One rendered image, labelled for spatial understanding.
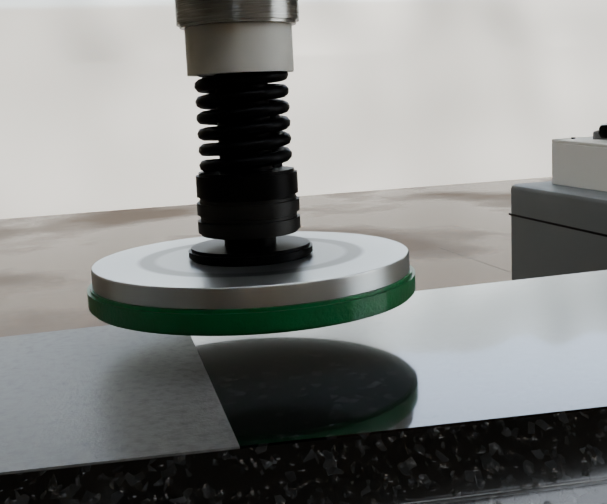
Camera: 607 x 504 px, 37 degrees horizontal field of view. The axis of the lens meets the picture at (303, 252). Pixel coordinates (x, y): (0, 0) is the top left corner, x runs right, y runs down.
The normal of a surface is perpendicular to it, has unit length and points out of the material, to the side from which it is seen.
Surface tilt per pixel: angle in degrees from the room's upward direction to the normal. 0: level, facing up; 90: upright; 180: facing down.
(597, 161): 90
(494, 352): 0
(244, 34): 90
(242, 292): 90
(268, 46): 90
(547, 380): 0
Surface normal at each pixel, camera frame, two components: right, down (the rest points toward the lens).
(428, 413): -0.04, -0.98
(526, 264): -0.96, 0.09
